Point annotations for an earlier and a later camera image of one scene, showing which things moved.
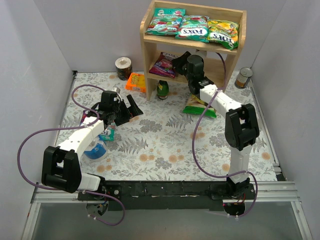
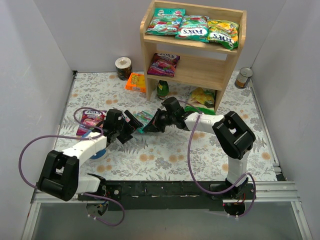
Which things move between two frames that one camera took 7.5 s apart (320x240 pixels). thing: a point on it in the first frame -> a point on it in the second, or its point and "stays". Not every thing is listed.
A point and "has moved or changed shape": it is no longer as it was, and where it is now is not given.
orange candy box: [136, 81] stays
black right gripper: [183, 66] -> [160, 120]
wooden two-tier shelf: [181, 39] stays
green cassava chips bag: [194, 106] stays
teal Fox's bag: [109, 134] has moved or changed shape
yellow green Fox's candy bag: [224, 34] stays
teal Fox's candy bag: [165, 21] stays
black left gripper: [125, 113] -> [127, 129]
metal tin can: [243, 78] stays
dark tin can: [124, 67] stays
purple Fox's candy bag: [163, 65] has moved or changed shape
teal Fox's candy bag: [194, 27] stays
